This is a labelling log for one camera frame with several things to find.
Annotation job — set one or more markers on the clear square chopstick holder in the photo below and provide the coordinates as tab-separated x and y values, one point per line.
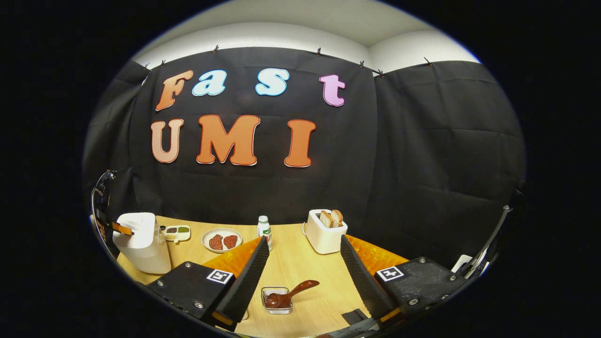
277	310

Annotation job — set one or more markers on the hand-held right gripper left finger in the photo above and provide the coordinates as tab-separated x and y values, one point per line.
244	286

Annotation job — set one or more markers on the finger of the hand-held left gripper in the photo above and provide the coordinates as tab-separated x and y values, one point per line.
123	228

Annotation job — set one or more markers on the cream square dish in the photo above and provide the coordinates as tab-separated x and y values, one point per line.
244	315

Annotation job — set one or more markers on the white round plate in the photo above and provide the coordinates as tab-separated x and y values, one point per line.
220	232

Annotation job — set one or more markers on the toasted bread slice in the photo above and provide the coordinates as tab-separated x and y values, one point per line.
337	217
326	219

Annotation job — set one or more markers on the row of black cloth clips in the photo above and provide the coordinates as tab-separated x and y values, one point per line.
319	51

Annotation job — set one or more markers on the white drink bottle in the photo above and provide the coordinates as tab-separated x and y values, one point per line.
264	230

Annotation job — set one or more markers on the white divided bean dish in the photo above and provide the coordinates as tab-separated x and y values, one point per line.
177	233

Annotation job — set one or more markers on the white flat board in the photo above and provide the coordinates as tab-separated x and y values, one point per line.
462	263

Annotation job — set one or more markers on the black backdrop cloth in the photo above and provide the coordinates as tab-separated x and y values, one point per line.
422	155

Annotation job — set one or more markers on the white toaster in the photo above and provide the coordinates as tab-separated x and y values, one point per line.
324	239

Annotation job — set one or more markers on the brown meat piece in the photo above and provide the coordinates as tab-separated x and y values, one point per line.
215	242
230	241

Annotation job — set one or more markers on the brown wooden spoon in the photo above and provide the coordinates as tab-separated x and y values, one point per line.
293	293

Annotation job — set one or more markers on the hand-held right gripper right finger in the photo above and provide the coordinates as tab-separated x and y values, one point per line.
364	286

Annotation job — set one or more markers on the white rice cooker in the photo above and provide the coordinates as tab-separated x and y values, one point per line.
145	244

